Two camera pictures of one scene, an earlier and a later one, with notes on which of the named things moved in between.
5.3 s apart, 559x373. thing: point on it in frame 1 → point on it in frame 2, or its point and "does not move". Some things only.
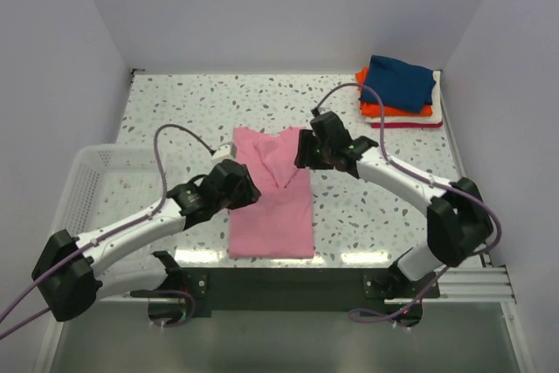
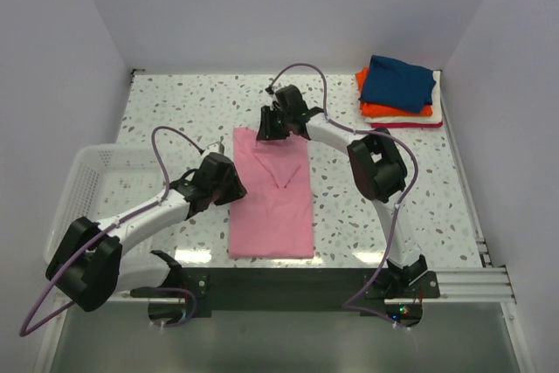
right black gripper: x=304 y=158 → x=266 y=131
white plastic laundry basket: x=109 y=184 does not move
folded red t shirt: x=393 y=125 does not move
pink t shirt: x=279 y=224 does not move
